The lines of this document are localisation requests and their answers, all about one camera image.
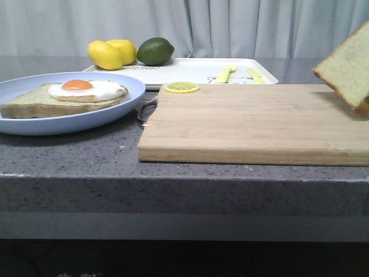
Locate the bread slice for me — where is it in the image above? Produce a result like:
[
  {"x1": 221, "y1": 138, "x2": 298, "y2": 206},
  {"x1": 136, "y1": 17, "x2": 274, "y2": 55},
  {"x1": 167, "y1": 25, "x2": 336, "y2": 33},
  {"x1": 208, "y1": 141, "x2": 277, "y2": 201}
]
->
[
  {"x1": 312, "y1": 21, "x2": 368, "y2": 116},
  {"x1": 1, "y1": 83, "x2": 129, "y2": 119}
]

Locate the blue round plate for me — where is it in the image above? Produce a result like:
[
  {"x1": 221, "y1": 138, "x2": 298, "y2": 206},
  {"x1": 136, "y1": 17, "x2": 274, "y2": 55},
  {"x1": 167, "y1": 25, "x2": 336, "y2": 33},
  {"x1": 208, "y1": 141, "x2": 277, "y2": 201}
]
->
[{"x1": 1, "y1": 72, "x2": 146, "y2": 136}]

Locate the white rectangular tray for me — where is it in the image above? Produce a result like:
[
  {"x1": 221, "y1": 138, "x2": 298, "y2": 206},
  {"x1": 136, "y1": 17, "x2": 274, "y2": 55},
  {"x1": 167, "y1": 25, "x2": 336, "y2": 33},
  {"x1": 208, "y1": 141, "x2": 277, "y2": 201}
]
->
[{"x1": 82, "y1": 58, "x2": 279, "y2": 87}]

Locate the lemon slice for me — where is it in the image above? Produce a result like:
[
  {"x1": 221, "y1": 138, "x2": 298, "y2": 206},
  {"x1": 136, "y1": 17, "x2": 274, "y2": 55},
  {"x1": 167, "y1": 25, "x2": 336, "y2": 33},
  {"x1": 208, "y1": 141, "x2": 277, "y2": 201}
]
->
[{"x1": 164, "y1": 81, "x2": 200, "y2": 93}]

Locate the yellow plastic fork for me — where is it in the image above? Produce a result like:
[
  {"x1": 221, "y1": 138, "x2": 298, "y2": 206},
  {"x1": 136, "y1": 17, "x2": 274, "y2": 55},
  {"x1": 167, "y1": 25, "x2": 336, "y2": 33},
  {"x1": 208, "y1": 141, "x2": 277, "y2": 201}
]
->
[{"x1": 215, "y1": 65, "x2": 236, "y2": 84}]

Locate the green lime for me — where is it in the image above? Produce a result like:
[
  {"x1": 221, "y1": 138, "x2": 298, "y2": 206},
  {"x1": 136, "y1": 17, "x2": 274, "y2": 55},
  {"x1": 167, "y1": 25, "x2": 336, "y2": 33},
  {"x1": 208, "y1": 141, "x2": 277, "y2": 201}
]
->
[{"x1": 137, "y1": 37, "x2": 175, "y2": 66}]

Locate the yellow plastic knife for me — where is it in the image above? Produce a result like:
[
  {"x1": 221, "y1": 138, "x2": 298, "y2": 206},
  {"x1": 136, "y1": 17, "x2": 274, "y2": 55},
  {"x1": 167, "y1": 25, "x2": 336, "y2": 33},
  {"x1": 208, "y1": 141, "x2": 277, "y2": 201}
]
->
[{"x1": 246, "y1": 68, "x2": 266, "y2": 84}]

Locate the wooden cutting board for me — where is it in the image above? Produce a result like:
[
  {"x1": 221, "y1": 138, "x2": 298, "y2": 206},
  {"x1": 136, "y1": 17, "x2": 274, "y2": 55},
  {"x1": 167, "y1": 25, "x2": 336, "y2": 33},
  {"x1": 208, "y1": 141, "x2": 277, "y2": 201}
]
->
[{"x1": 138, "y1": 84, "x2": 368, "y2": 166}]

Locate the rear yellow lemon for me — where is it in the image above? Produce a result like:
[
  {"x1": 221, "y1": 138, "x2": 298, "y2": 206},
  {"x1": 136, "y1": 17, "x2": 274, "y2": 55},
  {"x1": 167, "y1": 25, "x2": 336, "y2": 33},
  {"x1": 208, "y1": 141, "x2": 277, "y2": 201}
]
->
[{"x1": 106, "y1": 39, "x2": 137, "y2": 65}]

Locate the yellow lemon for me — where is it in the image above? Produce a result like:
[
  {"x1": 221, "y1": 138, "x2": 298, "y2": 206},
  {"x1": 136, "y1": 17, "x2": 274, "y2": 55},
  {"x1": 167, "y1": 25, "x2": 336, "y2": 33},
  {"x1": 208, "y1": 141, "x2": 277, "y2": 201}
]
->
[
  {"x1": 87, "y1": 40, "x2": 124, "y2": 70},
  {"x1": 106, "y1": 39, "x2": 137, "y2": 65}
]

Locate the front yellow lemon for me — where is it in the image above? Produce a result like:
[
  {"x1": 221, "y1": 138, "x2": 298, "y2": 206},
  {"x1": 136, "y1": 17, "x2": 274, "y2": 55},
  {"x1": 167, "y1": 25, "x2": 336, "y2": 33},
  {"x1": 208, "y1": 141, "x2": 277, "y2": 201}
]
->
[{"x1": 87, "y1": 40, "x2": 124, "y2": 70}]

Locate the fried egg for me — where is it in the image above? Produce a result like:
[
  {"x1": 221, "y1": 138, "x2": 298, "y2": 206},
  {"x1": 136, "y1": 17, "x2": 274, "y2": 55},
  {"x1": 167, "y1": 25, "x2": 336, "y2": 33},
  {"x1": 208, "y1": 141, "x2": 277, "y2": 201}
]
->
[{"x1": 48, "y1": 79, "x2": 128, "y2": 103}]

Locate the grey curtain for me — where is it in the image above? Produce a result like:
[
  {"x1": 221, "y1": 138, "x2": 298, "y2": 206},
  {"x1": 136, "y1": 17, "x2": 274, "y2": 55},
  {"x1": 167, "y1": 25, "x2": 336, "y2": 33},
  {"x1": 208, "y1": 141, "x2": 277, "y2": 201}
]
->
[{"x1": 1, "y1": 1, "x2": 368, "y2": 58}]

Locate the metal cutting board handle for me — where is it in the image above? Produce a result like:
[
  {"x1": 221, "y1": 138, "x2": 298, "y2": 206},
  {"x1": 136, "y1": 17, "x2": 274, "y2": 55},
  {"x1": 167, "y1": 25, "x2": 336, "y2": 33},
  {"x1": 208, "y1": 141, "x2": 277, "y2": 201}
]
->
[{"x1": 137, "y1": 97, "x2": 157, "y2": 126}]

